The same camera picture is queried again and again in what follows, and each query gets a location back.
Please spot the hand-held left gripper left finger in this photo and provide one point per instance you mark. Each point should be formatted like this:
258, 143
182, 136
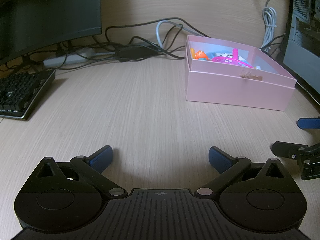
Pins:
101, 158

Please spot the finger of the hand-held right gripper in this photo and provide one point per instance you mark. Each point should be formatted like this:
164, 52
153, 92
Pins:
308, 123
285, 150

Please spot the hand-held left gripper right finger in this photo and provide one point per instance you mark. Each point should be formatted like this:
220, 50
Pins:
220, 158

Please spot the pink cardboard box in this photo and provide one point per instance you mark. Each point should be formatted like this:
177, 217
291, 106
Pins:
237, 90

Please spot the small white plastic case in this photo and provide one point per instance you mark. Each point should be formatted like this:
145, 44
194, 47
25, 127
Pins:
258, 67

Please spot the pink plastic toy strainer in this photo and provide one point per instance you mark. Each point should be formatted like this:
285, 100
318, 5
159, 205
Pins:
225, 60

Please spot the blue white cotton pad packet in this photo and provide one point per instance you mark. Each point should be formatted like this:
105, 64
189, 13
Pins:
212, 55

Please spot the orange toy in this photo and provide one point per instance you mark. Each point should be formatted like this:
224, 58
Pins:
200, 55

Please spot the computer tower case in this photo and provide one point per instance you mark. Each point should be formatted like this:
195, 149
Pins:
303, 30

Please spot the black keyboard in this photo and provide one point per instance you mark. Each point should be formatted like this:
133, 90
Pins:
22, 92

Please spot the grey power strip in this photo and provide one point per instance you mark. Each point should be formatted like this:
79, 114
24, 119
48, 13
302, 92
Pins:
72, 58

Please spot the black power adapter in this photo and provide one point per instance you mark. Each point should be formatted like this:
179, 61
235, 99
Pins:
135, 52

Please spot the black computer monitor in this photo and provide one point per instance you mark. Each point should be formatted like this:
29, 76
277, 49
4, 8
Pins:
50, 12

